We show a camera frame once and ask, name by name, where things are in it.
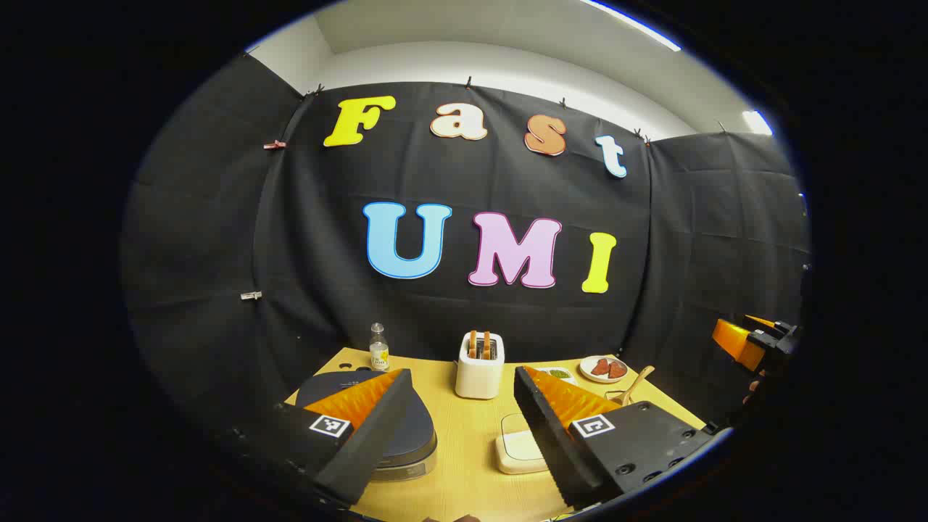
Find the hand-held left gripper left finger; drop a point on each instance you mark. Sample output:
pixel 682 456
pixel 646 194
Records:
pixel 377 435

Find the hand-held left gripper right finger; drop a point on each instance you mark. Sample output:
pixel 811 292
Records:
pixel 547 435

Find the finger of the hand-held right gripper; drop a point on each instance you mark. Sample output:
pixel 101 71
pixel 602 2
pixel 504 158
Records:
pixel 736 342
pixel 757 320

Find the white rice box clear lid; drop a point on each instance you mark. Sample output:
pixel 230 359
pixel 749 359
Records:
pixel 518 449

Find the dark grey rice cooker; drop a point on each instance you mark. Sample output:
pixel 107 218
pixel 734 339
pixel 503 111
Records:
pixel 420 435

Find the wooden spoon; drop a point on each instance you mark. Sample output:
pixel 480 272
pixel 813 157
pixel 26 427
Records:
pixel 638 380

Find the white divided bean dish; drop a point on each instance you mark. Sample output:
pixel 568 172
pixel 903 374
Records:
pixel 558 373

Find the round white plate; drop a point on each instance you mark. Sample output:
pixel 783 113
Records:
pixel 589 375

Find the small glass bottle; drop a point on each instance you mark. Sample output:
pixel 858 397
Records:
pixel 379 355

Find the red meat slice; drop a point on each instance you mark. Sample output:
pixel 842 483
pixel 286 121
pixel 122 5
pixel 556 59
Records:
pixel 600 367
pixel 616 370

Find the white toaster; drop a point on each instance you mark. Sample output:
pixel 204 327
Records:
pixel 478 377

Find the toast bread slice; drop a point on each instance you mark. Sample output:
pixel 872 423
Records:
pixel 473 344
pixel 487 344

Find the black backdrop cloth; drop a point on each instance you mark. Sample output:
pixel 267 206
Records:
pixel 217 217

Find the red cloth clip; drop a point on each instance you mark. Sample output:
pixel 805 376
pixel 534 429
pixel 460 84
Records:
pixel 274 145

